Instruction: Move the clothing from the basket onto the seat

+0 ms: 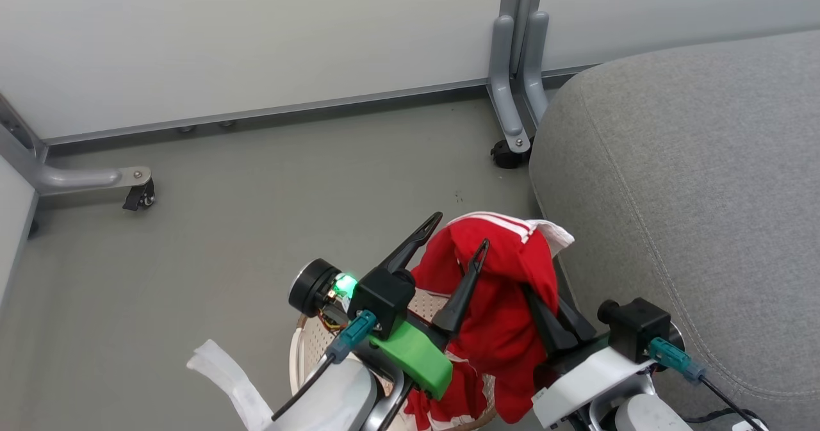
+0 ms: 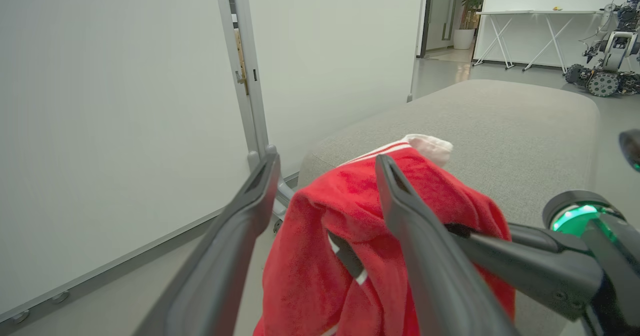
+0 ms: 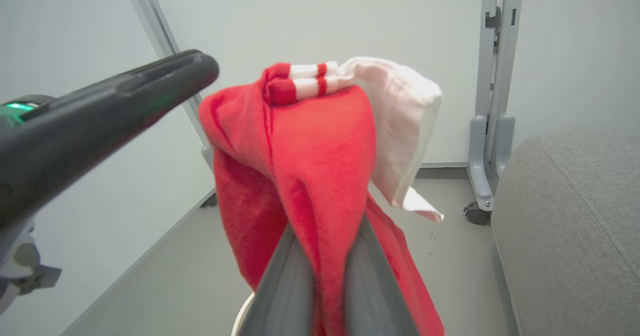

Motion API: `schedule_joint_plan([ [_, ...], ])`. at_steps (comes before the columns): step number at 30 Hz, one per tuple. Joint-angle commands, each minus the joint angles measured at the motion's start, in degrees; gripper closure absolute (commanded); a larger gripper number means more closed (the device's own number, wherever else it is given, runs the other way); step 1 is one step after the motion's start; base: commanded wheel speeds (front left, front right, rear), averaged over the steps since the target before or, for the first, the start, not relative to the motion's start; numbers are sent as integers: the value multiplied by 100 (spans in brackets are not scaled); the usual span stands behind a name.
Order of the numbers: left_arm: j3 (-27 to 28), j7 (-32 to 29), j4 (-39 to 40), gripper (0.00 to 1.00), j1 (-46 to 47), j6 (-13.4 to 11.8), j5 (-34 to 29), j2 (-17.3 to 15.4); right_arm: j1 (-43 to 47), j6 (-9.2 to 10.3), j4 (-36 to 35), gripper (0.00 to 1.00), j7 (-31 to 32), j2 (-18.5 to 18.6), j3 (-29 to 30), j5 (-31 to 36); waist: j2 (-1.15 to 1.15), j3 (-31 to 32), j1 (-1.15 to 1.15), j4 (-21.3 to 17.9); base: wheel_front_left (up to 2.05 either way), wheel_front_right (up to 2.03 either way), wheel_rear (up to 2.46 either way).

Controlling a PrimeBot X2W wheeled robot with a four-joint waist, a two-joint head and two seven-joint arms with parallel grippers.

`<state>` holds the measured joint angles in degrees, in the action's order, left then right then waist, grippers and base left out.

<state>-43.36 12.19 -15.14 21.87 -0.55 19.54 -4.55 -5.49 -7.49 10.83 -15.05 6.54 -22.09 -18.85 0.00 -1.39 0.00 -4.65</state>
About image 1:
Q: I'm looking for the grey curved partition foot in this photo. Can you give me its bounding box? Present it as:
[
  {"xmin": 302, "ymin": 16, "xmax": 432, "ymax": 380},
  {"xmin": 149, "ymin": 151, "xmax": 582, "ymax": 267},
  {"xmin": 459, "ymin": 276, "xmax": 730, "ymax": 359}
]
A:
[
  {"xmin": 488, "ymin": 15, "xmax": 532, "ymax": 154},
  {"xmin": 522, "ymin": 12, "xmax": 552, "ymax": 124}
]

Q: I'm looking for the right black cable teal plug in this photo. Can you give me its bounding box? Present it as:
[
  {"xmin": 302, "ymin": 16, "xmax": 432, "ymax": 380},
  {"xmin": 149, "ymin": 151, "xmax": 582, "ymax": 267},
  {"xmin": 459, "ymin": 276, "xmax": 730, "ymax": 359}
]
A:
[{"xmin": 647, "ymin": 337, "xmax": 766, "ymax": 431}]

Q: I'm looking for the white fabric strip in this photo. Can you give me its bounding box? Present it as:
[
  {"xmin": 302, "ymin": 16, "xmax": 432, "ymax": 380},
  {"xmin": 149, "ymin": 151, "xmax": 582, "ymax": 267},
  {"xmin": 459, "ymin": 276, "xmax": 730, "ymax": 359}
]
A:
[{"xmin": 186, "ymin": 338, "xmax": 276, "ymax": 431}]

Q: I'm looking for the black caster wheel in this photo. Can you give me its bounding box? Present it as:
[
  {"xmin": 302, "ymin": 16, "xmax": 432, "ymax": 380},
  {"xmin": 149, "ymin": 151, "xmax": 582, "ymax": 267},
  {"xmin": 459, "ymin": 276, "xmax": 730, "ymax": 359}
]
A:
[
  {"xmin": 490, "ymin": 138, "xmax": 532, "ymax": 169},
  {"xmin": 123, "ymin": 178, "xmax": 156, "ymax": 212}
]

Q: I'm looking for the black cable teal plug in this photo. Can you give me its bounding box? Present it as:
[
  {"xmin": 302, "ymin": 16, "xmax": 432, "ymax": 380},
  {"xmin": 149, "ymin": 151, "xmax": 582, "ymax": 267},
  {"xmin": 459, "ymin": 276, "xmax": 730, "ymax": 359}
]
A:
[
  {"xmin": 271, "ymin": 309, "xmax": 379, "ymax": 422},
  {"xmin": 647, "ymin": 337, "xmax": 766, "ymax": 431}
]

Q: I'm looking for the grey fabric sofa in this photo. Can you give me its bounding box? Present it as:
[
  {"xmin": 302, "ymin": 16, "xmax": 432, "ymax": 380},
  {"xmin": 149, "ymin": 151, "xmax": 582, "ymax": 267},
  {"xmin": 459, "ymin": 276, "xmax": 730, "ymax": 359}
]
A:
[{"xmin": 529, "ymin": 29, "xmax": 820, "ymax": 431}]

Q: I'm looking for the red garment with white stripes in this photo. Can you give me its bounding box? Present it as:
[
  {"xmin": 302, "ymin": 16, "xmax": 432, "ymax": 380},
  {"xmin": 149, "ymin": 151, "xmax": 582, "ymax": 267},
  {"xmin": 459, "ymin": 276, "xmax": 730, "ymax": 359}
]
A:
[{"xmin": 404, "ymin": 211, "xmax": 575, "ymax": 431}]

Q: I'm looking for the left black cable teal plug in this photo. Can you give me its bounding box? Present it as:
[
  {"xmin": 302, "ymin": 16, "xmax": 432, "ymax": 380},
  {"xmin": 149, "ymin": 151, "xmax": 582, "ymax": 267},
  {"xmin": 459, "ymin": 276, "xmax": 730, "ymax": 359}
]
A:
[{"xmin": 271, "ymin": 309, "xmax": 379, "ymax": 422}]

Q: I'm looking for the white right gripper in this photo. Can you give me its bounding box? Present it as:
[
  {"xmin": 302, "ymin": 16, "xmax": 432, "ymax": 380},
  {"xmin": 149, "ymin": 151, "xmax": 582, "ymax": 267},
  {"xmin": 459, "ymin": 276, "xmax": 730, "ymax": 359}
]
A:
[{"xmin": 525, "ymin": 285, "xmax": 654, "ymax": 429}]

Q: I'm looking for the cream perforated laundry basket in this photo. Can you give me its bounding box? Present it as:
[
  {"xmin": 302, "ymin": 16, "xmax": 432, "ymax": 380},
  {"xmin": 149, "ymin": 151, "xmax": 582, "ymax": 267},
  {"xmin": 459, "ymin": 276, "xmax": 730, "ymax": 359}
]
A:
[{"xmin": 288, "ymin": 288, "xmax": 500, "ymax": 431}]

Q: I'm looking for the grey partition bottom rail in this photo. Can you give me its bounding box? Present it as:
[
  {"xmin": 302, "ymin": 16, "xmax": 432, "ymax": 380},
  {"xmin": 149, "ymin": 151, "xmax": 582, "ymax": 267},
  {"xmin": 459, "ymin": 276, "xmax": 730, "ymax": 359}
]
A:
[{"xmin": 44, "ymin": 77, "xmax": 494, "ymax": 147}]

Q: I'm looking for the long grey partition foot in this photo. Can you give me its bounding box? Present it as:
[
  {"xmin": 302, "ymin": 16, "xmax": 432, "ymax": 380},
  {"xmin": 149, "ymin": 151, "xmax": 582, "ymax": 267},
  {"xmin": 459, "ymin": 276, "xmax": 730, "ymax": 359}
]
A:
[{"xmin": 0, "ymin": 95, "xmax": 152, "ymax": 196}]

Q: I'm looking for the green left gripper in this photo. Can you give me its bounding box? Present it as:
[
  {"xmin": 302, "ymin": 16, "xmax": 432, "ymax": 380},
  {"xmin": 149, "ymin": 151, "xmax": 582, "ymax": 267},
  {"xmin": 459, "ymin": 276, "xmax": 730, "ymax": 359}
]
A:
[{"xmin": 370, "ymin": 212, "xmax": 490, "ymax": 401}]

